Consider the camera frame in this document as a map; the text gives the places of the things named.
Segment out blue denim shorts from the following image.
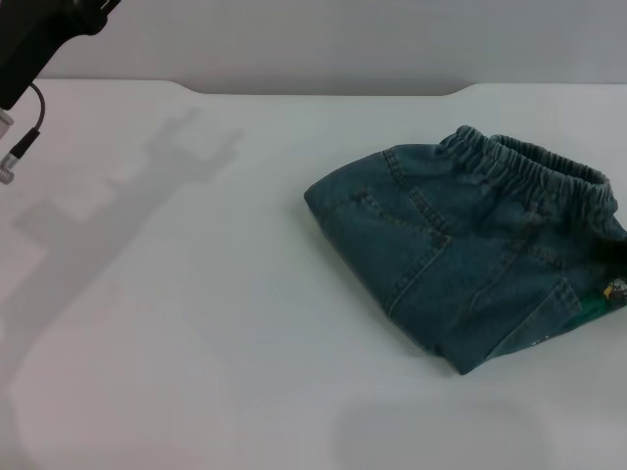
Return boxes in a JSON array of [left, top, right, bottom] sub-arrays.
[[303, 124, 627, 377]]

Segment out small metal connector plug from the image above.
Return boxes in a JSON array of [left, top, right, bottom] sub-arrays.
[[0, 150, 22, 187]]

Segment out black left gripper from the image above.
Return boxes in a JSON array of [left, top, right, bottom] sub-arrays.
[[0, 0, 122, 112]]

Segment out black cable with plug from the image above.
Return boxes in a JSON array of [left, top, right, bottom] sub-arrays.
[[9, 81, 47, 159]]

